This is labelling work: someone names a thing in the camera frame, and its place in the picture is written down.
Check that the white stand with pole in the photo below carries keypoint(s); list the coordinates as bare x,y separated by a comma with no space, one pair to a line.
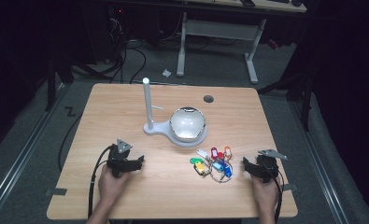
157,127

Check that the white-legged desk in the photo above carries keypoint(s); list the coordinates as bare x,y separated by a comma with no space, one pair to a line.
219,29

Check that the black stand leg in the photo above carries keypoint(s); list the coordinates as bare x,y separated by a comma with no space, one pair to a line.
306,96
50,84

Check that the shiny white bowl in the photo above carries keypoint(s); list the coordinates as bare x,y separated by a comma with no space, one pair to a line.
187,123

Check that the bunch of coloured key tags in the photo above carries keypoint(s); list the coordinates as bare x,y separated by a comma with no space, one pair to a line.
215,165

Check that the dark computer tower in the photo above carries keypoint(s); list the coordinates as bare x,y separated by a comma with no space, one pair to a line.
106,29

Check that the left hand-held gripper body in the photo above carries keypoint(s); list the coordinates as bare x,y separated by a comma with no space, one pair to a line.
118,160

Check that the person's right hand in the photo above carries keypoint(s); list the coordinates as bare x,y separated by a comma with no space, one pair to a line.
266,193

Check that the person's left hand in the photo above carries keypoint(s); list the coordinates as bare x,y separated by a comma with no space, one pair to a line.
111,185

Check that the crumpled white paper scrap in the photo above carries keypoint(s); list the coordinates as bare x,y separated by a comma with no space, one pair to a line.
166,73

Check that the metal floor rail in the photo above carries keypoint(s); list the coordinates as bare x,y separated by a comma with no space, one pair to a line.
322,168
20,155

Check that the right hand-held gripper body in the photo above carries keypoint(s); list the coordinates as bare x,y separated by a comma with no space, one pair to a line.
267,166

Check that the grey tape strip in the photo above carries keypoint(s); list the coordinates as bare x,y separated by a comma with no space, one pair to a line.
290,187
59,192

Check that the red object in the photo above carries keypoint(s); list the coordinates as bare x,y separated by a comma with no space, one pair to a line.
272,44

